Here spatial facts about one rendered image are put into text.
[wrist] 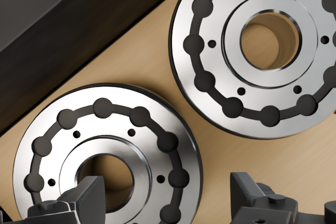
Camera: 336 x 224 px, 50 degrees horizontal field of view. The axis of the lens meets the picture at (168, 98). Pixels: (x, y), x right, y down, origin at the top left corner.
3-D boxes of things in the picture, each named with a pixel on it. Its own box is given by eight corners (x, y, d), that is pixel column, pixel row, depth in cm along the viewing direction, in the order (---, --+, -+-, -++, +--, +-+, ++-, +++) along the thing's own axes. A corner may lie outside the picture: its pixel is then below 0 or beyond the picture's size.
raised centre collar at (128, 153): (109, 244, 19) (107, 249, 19) (41, 182, 19) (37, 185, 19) (171, 178, 19) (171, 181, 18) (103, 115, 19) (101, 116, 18)
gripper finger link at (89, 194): (80, 201, 12) (103, 173, 16) (60, 202, 12) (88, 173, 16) (83, 267, 12) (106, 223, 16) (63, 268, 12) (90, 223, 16)
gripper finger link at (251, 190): (248, 264, 12) (230, 220, 15) (268, 264, 12) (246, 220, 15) (246, 197, 12) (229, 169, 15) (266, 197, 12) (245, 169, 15)
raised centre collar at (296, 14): (269, 109, 19) (272, 109, 18) (200, 44, 19) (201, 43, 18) (335, 39, 19) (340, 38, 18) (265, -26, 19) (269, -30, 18)
